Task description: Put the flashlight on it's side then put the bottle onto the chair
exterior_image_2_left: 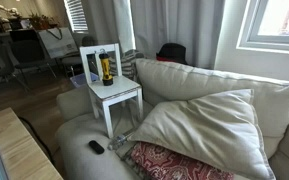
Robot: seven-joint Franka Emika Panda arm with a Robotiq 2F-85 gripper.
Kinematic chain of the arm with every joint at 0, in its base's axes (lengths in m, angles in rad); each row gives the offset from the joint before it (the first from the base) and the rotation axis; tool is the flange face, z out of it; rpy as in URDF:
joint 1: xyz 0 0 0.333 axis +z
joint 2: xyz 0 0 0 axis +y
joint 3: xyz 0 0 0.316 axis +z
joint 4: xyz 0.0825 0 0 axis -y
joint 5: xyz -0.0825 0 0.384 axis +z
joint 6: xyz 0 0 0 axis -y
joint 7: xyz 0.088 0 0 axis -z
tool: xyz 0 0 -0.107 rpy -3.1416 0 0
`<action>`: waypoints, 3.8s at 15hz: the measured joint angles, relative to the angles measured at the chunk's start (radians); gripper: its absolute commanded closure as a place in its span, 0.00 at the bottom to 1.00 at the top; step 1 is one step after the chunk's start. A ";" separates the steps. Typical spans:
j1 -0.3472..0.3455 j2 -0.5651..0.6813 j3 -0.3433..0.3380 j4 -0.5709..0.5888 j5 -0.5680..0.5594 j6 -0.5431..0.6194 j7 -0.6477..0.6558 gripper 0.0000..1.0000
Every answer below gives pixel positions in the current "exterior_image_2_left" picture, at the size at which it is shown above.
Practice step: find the clear plastic water bottle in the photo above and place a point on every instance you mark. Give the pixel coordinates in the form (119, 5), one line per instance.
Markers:
(119, 140)

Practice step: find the small white wooden chair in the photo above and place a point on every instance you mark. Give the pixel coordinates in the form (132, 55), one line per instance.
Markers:
(122, 89)

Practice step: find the black office chair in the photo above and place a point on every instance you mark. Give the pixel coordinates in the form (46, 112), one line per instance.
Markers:
(27, 50)

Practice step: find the grey white patterned blanket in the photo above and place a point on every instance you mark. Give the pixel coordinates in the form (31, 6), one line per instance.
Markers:
(127, 63)

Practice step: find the black hat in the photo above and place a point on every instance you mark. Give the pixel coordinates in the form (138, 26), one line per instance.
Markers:
(172, 52)

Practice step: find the grey curtain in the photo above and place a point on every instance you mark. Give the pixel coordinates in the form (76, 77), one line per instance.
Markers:
(146, 25)

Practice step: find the blue plastic bin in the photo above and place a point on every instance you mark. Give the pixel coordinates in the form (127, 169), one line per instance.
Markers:
(79, 80)

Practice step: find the red patterned cushion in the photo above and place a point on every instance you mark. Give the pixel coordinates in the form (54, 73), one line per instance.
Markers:
(160, 163)

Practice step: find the black remote control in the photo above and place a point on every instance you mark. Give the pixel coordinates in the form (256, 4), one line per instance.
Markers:
(96, 147)

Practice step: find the large beige pillow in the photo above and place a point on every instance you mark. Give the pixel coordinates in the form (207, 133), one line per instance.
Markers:
(219, 129)

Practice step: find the white paper shopping bag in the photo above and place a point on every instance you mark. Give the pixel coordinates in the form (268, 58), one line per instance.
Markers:
(58, 41)

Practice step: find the window blind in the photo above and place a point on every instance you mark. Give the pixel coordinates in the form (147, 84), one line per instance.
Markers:
(76, 15)

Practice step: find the potted plant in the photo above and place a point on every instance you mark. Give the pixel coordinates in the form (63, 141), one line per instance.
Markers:
(42, 22)

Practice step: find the light wooden table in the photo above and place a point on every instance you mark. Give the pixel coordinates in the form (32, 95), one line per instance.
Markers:
(21, 155)

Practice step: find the white window frame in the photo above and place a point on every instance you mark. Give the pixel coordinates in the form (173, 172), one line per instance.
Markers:
(265, 26)

